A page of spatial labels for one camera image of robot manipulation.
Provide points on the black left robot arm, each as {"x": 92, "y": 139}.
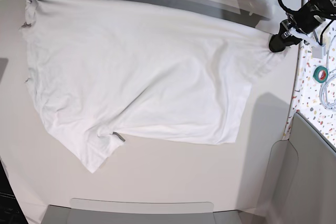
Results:
{"x": 325, "y": 9}

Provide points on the green tape roll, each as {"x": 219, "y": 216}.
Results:
{"x": 320, "y": 74}

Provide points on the white t-shirt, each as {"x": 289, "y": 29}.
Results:
{"x": 99, "y": 69}

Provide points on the grey chair right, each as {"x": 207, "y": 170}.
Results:
{"x": 299, "y": 183}

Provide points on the terrazzo pattern side surface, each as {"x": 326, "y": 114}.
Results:
{"x": 315, "y": 101}

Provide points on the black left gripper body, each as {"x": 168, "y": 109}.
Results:
{"x": 295, "y": 28}

